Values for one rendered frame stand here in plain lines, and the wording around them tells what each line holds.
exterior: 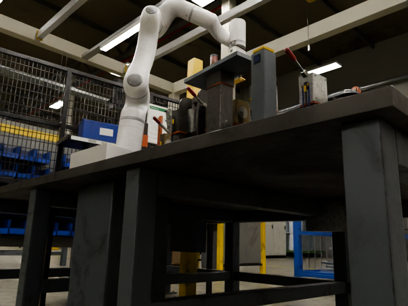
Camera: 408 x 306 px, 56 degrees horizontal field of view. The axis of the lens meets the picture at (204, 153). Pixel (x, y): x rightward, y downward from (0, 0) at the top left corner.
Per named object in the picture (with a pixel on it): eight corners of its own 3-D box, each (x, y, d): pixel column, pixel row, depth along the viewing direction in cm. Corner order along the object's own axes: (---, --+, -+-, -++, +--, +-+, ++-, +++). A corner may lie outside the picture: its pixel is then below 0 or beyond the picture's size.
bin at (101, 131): (129, 146, 250) (130, 127, 253) (81, 138, 236) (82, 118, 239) (121, 150, 264) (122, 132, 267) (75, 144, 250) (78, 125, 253)
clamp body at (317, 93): (332, 169, 141) (327, 78, 149) (312, 164, 134) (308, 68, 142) (316, 172, 146) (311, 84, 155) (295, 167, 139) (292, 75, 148)
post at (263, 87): (279, 165, 138) (277, 54, 148) (265, 162, 133) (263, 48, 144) (264, 168, 144) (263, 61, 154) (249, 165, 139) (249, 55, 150)
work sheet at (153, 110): (170, 147, 297) (172, 109, 304) (145, 141, 284) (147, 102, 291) (169, 147, 299) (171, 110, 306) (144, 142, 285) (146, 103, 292)
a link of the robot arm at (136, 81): (147, 106, 192) (144, 93, 176) (123, 102, 192) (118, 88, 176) (165, 22, 206) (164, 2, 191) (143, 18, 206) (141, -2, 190)
